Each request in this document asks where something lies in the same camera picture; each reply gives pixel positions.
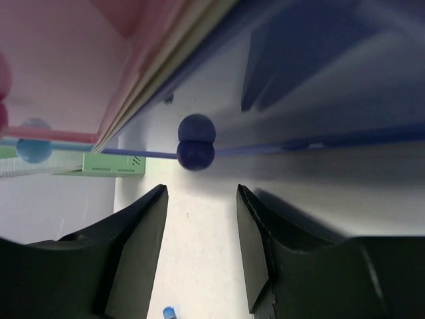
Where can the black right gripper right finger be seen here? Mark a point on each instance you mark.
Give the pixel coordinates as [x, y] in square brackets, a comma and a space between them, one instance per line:
[291, 273]

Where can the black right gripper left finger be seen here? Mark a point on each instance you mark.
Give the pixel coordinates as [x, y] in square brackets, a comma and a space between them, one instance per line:
[106, 270]

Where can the light blue small drawer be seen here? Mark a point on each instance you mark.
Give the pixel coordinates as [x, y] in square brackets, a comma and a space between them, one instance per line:
[35, 140]

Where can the blue wide bottom drawer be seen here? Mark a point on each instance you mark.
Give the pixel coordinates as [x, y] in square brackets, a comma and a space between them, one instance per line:
[282, 76]

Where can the pink small drawer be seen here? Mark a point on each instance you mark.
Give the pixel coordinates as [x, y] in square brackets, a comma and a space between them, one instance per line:
[66, 65]

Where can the white mini drawer cabinet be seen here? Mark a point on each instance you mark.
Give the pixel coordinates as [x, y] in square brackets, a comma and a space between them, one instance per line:
[159, 83]

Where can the dark blue capped pen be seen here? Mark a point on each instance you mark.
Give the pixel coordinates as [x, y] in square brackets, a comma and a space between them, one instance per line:
[169, 313]

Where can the green plastic file rack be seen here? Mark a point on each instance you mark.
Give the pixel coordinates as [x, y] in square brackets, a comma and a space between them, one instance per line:
[72, 163]

